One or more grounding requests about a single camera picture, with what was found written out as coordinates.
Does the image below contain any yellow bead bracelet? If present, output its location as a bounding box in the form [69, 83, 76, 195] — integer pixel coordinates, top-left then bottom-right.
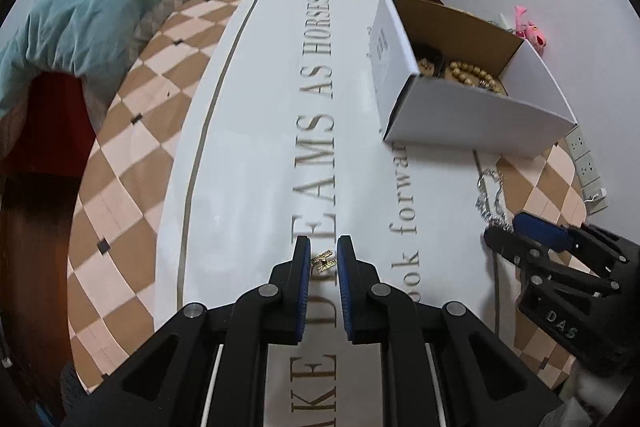
[418, 56, 509, 96]

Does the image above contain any white cardboard box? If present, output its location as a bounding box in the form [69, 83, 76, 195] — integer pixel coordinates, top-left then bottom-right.
[370, 0, 577, 158]

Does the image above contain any pink panther plush toy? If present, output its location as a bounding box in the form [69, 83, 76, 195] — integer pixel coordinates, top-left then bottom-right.
[514, 5, 547, 56]

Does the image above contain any white power strip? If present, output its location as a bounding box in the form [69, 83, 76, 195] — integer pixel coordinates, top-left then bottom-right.
[564, 124, 608, 216]

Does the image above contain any printed checkered table mat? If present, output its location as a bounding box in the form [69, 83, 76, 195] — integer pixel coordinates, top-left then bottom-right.
[67, 0, 586, 426]

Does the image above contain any gold H earring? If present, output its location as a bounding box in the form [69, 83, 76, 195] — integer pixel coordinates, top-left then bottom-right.
[311, 249, 336, 273]

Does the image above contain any chunky silver chain bracelet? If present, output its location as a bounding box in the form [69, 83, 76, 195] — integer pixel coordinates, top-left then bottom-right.
[474, 167, 516, 233]

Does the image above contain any black smartwatch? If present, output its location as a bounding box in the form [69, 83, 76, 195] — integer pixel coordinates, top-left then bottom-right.
[412, 42, 445, 72]

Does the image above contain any teal blue duvet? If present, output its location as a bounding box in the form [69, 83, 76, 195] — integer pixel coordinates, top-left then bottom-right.
[0, 0, 277, 118]

